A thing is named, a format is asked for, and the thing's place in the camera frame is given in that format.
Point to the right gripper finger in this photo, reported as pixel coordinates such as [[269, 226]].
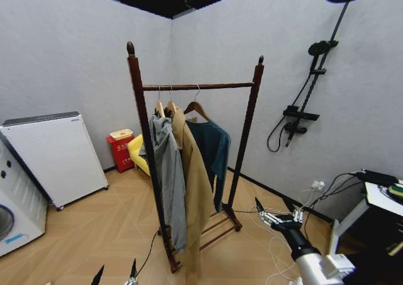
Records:
[[267, 217], [298, 216]]

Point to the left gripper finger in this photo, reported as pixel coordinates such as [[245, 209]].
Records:
[[98, 277], [133, 274]]

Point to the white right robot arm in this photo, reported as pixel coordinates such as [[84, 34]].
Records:
[[310, 267]]

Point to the grey hooded garment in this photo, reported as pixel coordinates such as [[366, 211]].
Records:
[[170, 171]]

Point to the wooden hanger under teal shirt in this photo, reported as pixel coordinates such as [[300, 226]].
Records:
[[196, 106]]

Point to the wooden hanger under tan coat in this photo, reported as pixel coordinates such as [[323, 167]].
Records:
[[171, 106]]

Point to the wooden hanger under grey hoodie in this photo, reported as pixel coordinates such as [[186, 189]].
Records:
[[160, 107]]

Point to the white-topped black counter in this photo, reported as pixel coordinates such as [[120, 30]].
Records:
[[368, 228]]

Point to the tan long coat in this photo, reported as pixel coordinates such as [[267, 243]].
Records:
[[193, 187]]

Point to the black power adapter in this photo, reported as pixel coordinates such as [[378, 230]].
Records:
[[376, 176]]

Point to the teal long-sleeve shirt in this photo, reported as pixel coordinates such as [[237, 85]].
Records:
[[211, 143]]

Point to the black shower mixer valve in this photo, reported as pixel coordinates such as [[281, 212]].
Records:
[[300, 115]]

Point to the yellow green sponge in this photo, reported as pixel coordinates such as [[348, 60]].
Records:
[[396, 190]]

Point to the white washing machine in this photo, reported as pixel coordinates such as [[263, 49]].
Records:
[[19, 200]]

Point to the red fire equipment box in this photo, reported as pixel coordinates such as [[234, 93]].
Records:
[[121, 156]]

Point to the yellow chair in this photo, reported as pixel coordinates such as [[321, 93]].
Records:
[[137, 153]]

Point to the white wheeled appliance cabinet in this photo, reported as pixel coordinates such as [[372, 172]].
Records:
[[56, 159]]

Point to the beige plastic basket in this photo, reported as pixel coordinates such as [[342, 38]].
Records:
[[121, 134]]

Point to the black hand shower head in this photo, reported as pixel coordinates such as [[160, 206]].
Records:
[[319, 48]]

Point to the dark wooden clothes rack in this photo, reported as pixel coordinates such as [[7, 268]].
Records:
[[138, 87]]

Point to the black shower riser pipe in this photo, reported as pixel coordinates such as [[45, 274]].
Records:
[[338, 22]]

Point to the white wall socket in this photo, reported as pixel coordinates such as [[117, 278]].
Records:
[[318, 184]]

